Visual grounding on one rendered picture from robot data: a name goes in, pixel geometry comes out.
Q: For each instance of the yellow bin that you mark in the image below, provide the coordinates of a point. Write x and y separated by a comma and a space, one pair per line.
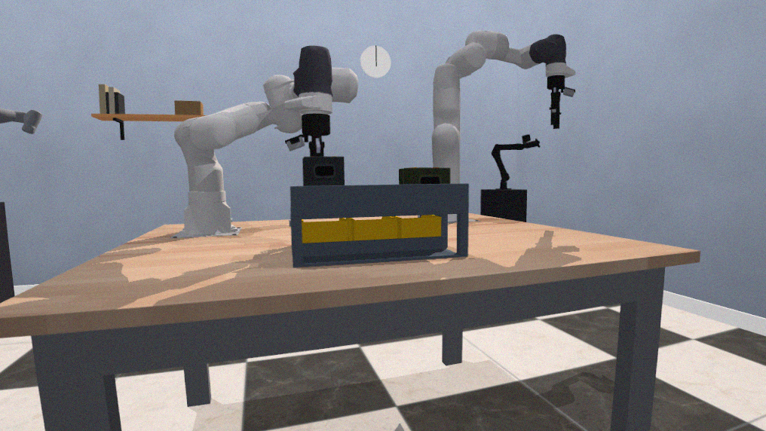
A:
373, 229
331, 231
426, 226

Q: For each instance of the dark green case with orange latches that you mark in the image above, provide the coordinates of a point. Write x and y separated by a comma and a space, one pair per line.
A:
424, 175

